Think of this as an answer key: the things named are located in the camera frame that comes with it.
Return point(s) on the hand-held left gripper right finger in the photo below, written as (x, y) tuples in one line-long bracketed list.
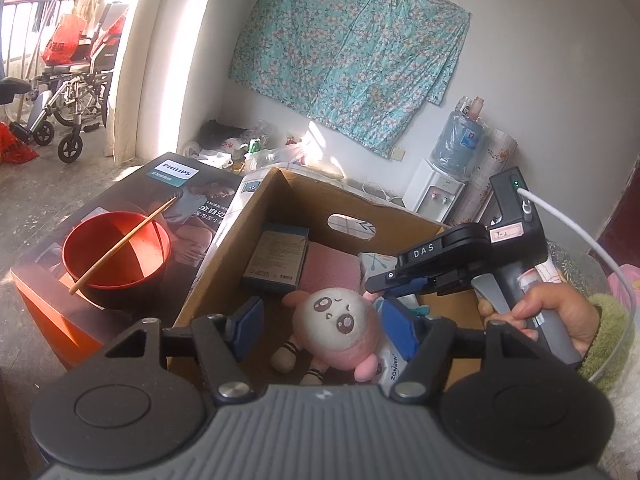
[(400, 330)]

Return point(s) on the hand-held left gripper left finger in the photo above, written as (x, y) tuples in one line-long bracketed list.
[(247, 322)]

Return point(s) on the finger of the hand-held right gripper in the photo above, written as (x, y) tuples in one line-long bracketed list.
[(395, 282)]

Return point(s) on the brown cardboard box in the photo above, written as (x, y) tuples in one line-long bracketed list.
[(225, 270)]

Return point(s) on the pink white plush doll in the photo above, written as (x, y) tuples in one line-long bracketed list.
[(330, 320)]

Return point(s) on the person's right forearm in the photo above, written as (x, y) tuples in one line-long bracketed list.
[(607, 340)]

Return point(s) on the white blue soft packet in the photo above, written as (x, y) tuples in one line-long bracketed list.
[(387, 365)]

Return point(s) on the person's right hand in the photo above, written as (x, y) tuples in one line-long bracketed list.
[(560, 310)]

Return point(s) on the pink cloth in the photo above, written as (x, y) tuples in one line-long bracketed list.
[(330, 265)]

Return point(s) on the dark blue box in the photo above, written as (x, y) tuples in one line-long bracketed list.
[(275, 260)]

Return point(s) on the floral paper roll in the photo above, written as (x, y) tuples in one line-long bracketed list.
[(492, 160)]

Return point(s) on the white water dispenser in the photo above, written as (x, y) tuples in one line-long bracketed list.
[(430, 190)]

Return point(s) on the dark red door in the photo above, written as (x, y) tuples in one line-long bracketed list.
[(622, 235)]

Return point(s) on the large printed appliance box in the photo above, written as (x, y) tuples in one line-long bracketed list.
[(200, 220)]

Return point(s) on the pink bottle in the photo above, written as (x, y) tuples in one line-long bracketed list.
[(477, 106)]

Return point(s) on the red bowl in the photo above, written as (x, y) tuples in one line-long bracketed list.
[(115, 270)]

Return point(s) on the glass jar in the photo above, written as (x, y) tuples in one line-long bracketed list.
[(464, 106)]

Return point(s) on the wooden chopstick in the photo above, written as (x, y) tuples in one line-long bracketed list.
[(122, 245)]

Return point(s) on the pile of plastic bags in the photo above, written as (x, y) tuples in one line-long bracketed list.
[(270, 152)]

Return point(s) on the black cloth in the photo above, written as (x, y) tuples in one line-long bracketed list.
[(220, 132)]

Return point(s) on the wheelchair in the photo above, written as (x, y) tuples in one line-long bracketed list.
[(75, 90)]

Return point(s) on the red plastic bag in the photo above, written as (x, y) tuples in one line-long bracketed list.
[(15, 145), (62, 42)]

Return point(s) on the wall socket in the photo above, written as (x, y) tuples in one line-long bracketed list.
[(397, 153)]

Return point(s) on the teal floral wall cloth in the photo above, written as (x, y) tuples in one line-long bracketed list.
[(350, 45)]

